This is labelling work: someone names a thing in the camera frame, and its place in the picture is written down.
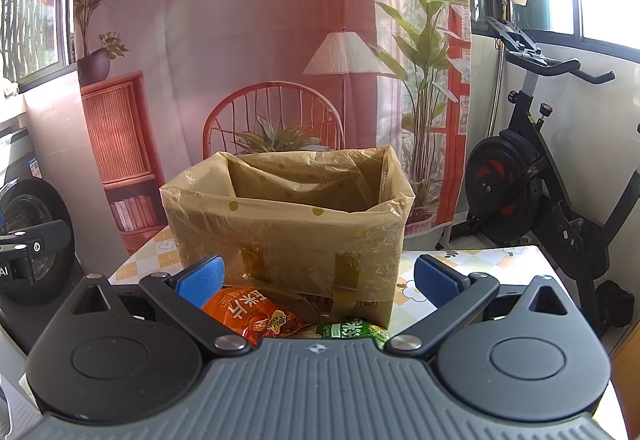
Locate orange chip bag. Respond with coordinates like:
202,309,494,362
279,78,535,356
202,287,309,345

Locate green red snack bag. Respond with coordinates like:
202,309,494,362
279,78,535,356
317,318,388,349

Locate washing machine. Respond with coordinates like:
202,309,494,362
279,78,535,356
1,128,84,352

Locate checkered floral tablecloth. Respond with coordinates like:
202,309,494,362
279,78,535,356
110,229,558,336

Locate black exercise bike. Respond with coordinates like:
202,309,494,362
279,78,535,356
462,18,639,335

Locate cardboard box with plastic liner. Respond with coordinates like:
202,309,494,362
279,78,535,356
160,147,414,327

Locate printed room backdrop cloth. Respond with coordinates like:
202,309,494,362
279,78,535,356
75,0,471,239

